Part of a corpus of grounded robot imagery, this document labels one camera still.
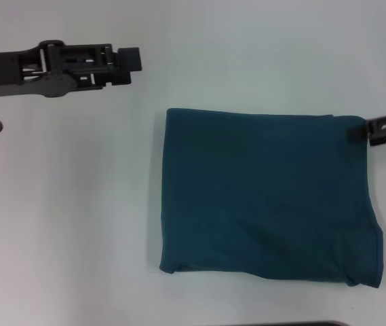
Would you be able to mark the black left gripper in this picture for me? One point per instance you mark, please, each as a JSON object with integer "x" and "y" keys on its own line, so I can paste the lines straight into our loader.
{"x": 9, "y": 71}

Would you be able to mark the teal T-shirt with FREE print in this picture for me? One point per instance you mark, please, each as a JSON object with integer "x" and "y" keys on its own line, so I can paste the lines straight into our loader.
{"x": 264, "y": 197}

